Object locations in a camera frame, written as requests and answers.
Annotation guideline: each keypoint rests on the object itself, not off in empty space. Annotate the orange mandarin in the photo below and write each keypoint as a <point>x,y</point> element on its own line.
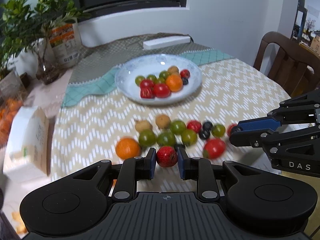
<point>127,147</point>

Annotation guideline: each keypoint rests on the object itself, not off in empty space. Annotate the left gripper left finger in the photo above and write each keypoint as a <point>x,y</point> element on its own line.
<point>130,172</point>

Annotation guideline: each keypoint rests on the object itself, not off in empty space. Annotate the glass vase with plant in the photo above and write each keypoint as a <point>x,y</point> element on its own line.
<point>50,16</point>

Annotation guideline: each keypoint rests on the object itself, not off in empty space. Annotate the wooden chair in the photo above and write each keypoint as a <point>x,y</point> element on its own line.
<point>294,68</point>

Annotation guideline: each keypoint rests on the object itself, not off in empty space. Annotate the red strawberry-like fruit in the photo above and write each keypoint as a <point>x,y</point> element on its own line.
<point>166,156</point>

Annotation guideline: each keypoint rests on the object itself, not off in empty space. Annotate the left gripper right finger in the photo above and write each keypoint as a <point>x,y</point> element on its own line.
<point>201,171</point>

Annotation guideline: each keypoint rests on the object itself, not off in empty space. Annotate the clear box of oranges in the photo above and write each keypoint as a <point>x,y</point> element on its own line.
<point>10,104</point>

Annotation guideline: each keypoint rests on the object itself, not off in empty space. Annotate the brown longan fruit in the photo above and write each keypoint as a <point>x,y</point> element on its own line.
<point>162,121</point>
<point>141,125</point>

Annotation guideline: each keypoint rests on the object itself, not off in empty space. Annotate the printed paper bag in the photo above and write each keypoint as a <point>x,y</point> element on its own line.
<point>65,42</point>

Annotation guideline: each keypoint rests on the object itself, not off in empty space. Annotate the green tomato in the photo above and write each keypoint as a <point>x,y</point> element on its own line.
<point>147,138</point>
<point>177,127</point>

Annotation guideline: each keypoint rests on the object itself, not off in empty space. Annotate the dark blueberry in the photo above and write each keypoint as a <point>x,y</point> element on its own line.
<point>204,134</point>

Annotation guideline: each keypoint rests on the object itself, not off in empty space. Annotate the large red tomato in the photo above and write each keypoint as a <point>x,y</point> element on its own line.
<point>213,148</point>

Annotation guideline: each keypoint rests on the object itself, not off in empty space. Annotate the white tissue pack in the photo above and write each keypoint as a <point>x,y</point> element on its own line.
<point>26,151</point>

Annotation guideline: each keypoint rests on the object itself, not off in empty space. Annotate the red acerola fruit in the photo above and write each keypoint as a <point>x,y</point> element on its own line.
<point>194,125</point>

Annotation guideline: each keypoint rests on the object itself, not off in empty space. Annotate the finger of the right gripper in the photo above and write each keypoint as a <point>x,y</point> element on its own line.
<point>254,138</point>
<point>256,124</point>

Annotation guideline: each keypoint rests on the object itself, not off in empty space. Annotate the large orange in bowl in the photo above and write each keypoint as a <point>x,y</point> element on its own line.
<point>174,82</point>

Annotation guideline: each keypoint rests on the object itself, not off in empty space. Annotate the potted green plant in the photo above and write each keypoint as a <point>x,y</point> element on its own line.
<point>16,31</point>

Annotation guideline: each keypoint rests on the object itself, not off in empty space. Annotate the white blue patterned bowl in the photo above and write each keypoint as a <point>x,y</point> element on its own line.
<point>142,79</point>

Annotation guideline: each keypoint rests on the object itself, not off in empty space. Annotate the white power strip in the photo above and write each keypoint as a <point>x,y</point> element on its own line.
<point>165,42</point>

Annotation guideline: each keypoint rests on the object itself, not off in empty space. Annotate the beige zigzag tablecloth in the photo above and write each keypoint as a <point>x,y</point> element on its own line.
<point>94,115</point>

